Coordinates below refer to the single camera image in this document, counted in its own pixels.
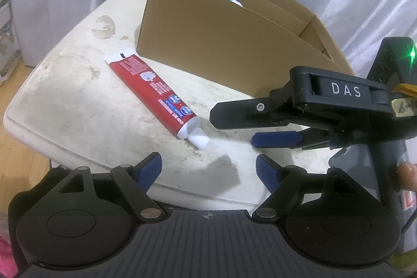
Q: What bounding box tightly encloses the pink plastic bag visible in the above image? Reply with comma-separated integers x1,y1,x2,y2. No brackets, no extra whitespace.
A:
0,235,18,277

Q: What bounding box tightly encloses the brown cardboard box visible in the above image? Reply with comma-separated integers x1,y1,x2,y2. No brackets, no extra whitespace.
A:
137,0,353,97

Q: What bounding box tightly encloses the red toothpaste tube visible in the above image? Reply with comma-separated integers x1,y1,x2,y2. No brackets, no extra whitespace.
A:
106,49,210,150

